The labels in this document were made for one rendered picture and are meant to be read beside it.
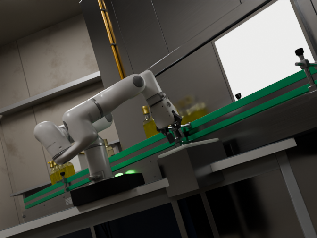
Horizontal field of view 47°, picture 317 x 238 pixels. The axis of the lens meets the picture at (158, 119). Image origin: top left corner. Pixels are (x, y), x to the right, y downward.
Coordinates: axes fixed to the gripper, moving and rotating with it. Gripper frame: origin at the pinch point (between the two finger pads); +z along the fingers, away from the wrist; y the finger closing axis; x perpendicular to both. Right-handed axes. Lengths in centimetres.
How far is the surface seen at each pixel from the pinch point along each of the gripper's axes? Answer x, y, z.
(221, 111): -23.0, -9.8, 0.5
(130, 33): -60, 48, -63
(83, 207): 30.8, 34.6, 8.2
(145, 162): -10.2, 34.1, 6.5
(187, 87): -45, 16, -17
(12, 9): -163, 294, -219
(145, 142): -14.3, 31.9, -2.0
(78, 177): -15, 101, 0
